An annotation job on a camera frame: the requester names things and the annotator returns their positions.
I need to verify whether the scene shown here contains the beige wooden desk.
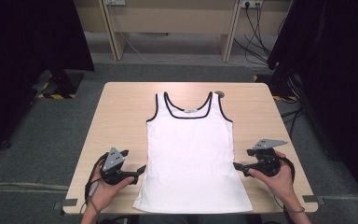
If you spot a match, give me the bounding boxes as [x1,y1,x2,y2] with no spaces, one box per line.
[74,0,293,63]

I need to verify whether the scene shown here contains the person's right hand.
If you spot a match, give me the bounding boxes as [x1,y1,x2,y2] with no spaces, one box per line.
[249,151,301,208]

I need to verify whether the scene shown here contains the white wall socket with plugs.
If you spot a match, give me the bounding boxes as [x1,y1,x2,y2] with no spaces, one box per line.
[241,0,264,8]

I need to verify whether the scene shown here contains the person's legs dark trousers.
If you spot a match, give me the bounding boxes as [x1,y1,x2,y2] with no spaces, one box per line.
[138,214,253,224]

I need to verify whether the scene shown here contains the thin grey cable with plug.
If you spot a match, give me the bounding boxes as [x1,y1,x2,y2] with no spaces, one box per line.
[79,179,102,216]

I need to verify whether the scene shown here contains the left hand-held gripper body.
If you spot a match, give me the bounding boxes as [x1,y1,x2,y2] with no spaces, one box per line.
[101,147,131,187]

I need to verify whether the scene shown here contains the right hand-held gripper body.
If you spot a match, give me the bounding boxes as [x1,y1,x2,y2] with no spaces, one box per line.
[252,138,288,177]

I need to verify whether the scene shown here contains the thin grey wrist strap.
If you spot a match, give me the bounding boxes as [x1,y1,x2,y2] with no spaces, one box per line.
[273,195,306,215]

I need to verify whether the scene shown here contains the black floor cables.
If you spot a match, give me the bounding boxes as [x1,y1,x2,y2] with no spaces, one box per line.
[281,106,306,139]

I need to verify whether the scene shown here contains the bundle of black cables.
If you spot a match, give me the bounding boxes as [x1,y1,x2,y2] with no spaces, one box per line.
[233,3,288,66]

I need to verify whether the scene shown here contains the black metal stand base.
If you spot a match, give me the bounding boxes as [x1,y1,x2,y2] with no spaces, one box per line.
[254,68,306,102]
[32,69,85,100]

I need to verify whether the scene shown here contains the person's left hand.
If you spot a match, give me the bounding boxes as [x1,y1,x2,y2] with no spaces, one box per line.
[88,162,135,210]

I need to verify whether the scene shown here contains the white tank top black trim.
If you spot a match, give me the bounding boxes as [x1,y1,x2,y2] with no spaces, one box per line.
[132,91,254,215]

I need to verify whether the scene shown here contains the black curtain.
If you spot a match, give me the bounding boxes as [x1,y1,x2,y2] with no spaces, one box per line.
[267,0,358,206]
[0,0,95,160]

